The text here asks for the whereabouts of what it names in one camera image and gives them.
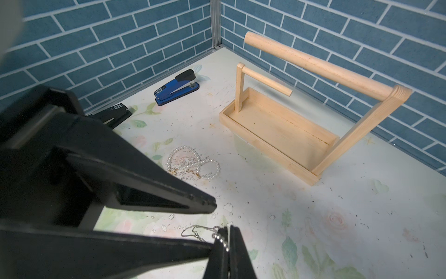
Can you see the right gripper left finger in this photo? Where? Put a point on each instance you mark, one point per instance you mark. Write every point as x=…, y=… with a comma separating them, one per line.
x=217, y=266

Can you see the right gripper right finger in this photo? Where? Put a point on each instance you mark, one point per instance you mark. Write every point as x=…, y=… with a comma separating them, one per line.
x=239, y=260

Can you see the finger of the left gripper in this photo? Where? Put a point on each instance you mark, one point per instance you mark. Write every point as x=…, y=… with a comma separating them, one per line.
x=55, y=252

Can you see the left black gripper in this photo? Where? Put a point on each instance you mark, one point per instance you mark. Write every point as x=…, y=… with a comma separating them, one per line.
x=58, y=168

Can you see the wooden jewelry display stand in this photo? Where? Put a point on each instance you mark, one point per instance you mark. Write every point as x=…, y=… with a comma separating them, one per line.
x=303, y=147

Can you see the black stapler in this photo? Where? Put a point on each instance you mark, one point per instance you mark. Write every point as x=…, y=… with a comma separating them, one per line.
x=113, y=116

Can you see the blue stapler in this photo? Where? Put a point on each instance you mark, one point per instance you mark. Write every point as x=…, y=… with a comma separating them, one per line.
x=182, y=85

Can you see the floral table mat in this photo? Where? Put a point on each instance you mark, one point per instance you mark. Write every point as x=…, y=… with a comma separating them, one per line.
x=376, y=213

